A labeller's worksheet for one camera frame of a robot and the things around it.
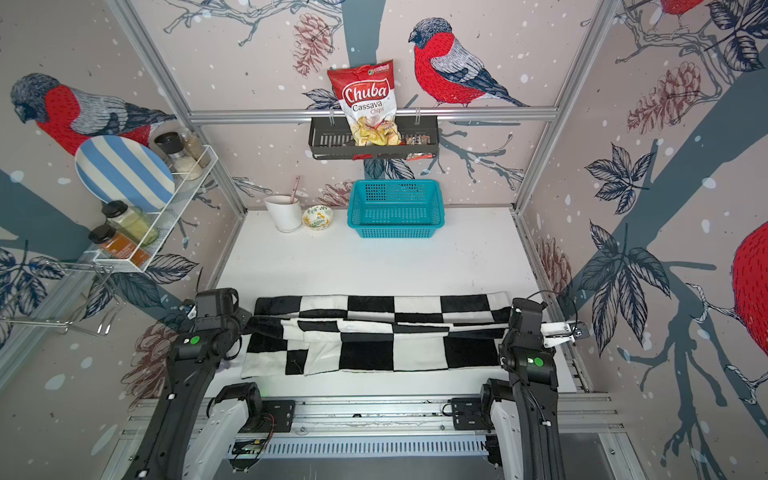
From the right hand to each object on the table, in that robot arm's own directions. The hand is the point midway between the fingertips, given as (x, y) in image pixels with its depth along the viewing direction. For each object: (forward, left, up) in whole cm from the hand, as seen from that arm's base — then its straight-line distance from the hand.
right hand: (536, 315), depth 76 cm
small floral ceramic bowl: (+45, +70, -12) cm, 84 cm away
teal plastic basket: (+52, +39, -13) cm, 66 cm away
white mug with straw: (+38, +78, -2) cm, 87 cm away
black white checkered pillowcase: (-5, +62, -8) cm, 63 cm away
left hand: (0, +78, 0) cm, 78 cm away
